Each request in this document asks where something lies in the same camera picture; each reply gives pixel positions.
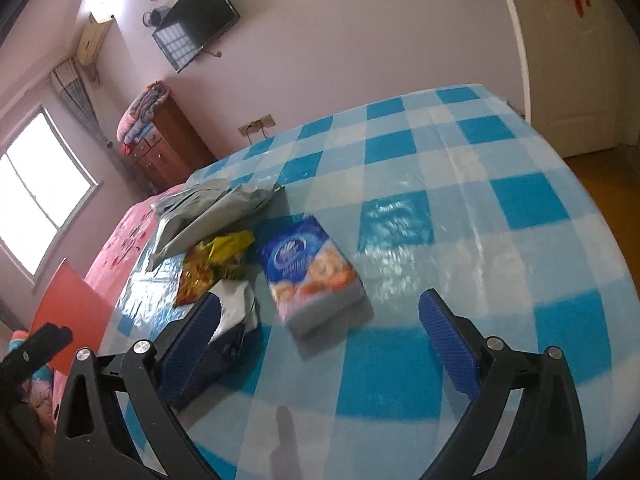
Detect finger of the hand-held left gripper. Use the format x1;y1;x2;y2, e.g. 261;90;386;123
0;324;72;401

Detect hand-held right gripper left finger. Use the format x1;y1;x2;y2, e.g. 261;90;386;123
54;292;223;480

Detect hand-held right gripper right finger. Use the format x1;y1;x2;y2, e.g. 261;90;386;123
418;288;588;480

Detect white plastic wrapper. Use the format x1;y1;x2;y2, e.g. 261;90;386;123
207;280;261;347

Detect orange blue snack packet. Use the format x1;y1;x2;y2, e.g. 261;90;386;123
256;215;368;338

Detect colourful printed blanket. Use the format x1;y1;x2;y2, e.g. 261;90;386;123
7;330;55;427

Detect red chair back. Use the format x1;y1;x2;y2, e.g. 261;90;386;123
29;257;112;376

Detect yellow snack wrapper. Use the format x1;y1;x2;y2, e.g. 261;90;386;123
175;230;256;307

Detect pink printed bed sheet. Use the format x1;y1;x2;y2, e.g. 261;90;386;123
50;185;193;411

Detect silver foil bag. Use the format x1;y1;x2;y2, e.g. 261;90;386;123
150;179;232;222
152;183;285;262

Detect window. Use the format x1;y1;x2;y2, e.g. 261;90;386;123
0;105;103;276

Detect blue checkered plastic tablecloth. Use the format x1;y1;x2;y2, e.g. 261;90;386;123
97;82;640;480

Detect brown wooden dresser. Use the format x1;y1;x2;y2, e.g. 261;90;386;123
125;94;217;196

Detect folded pink blankets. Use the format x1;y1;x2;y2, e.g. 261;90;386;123
116;81;170;147

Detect grey patterned curtain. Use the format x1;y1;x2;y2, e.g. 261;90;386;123
50;58;151;196

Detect white door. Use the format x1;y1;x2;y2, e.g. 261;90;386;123
492;0;640;158

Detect beige air conditioner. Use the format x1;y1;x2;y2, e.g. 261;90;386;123
76;12;116;67

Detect wall power outlet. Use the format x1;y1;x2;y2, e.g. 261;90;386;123
238;115;277;137

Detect black wall television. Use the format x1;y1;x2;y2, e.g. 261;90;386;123
151;0;240;73

